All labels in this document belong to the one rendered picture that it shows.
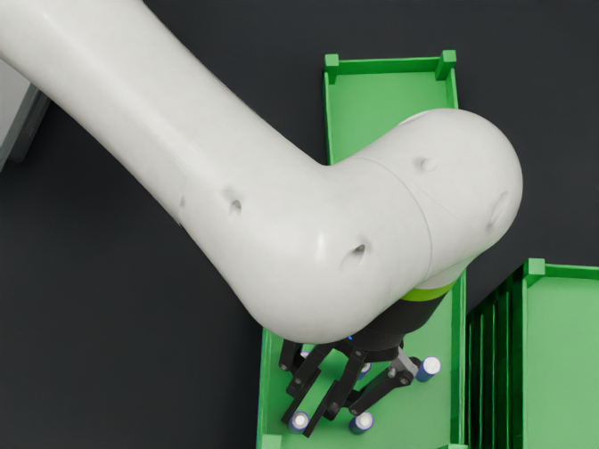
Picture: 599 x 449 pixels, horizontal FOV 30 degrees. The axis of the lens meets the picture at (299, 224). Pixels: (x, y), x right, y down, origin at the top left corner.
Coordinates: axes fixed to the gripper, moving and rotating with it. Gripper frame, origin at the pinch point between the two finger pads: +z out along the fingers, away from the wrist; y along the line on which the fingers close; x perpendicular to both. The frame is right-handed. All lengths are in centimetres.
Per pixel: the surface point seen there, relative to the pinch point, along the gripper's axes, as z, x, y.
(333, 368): 5.6, -8.5, 0.0
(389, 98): 28, -72, 16
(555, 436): 15.9, -24.3, -26.3
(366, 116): 30, -68, 17
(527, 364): 9.5, -26.0, -18.5
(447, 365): 2.7, -14.6, -9.9
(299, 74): 31, -69, 30
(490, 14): 20, -92, 10
